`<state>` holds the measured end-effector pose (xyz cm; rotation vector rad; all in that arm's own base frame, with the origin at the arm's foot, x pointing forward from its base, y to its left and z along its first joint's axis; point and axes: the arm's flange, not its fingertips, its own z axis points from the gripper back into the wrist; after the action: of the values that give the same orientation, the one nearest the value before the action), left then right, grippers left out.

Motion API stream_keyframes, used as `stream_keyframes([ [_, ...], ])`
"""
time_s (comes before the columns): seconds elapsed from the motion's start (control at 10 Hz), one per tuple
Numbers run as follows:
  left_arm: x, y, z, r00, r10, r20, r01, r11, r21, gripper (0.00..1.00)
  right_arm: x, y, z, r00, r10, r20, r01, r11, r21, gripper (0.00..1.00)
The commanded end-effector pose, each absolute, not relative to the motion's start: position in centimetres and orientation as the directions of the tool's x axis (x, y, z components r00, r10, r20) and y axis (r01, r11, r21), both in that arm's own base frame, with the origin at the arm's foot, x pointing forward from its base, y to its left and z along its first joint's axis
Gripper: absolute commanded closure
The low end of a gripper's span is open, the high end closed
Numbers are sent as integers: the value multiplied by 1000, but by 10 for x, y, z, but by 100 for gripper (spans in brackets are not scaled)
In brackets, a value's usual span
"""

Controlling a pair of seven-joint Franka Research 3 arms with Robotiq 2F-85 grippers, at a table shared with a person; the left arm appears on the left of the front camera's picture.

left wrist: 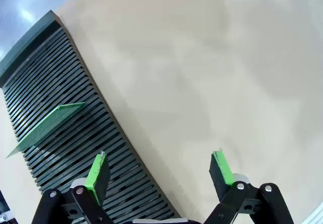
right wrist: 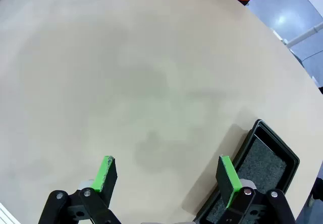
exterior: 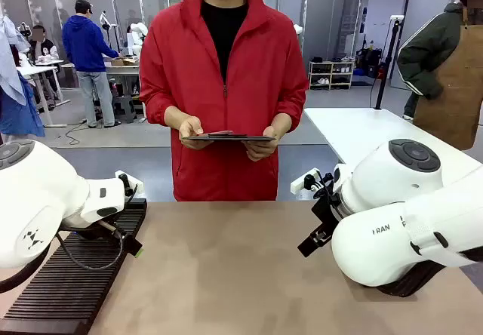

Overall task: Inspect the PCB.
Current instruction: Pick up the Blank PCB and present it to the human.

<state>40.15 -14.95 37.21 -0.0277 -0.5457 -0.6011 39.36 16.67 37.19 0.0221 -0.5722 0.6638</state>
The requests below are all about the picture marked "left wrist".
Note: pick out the black slotted PCB rack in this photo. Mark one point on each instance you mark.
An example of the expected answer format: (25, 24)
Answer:
(63, 77)

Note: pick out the white aluminium frame rail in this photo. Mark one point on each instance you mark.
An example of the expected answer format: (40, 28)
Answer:
(314, 216)

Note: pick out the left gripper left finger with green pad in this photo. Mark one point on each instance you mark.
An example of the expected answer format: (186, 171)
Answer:
(97, 181)

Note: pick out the grey plate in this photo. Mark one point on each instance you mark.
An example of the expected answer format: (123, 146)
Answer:
(45, 128)

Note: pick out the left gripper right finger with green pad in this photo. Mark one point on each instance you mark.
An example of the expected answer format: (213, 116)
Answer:
(223, 176)

